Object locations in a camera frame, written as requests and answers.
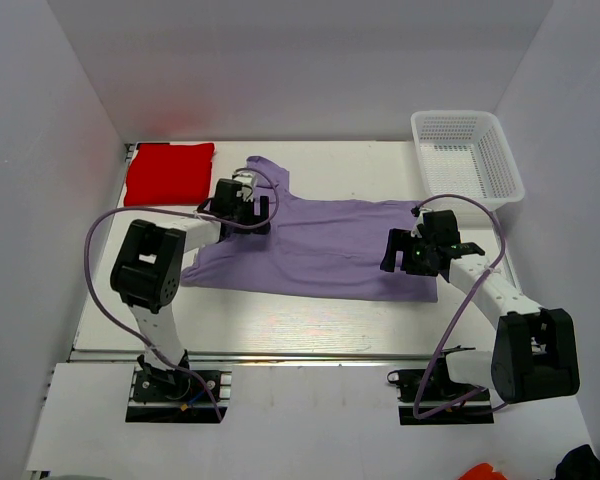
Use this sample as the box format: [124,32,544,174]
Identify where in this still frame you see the purple t shirt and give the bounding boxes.
[181,156,437,303]

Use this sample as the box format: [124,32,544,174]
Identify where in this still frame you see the orange object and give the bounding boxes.
[459,463,507,480]

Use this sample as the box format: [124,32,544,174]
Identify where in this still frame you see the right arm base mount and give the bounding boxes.
[386,369,494,426]

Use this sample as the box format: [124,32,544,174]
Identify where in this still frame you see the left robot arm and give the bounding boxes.
[110,170,270,399]

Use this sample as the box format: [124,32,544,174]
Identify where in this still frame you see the black cloth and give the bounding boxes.
[554,445,600,480]

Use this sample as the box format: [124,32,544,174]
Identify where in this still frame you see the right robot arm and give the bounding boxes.
[380,210,580,404]

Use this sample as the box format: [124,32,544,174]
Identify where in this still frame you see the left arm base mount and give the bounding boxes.
[125,369,221,424]

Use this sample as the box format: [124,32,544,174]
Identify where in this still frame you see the white plastic basket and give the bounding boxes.
[411,110,525,211]

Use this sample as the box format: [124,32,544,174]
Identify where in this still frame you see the red t shirt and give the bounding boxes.
[123,143,216,207]

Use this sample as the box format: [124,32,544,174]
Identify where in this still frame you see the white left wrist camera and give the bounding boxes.
[231,170,257,197]

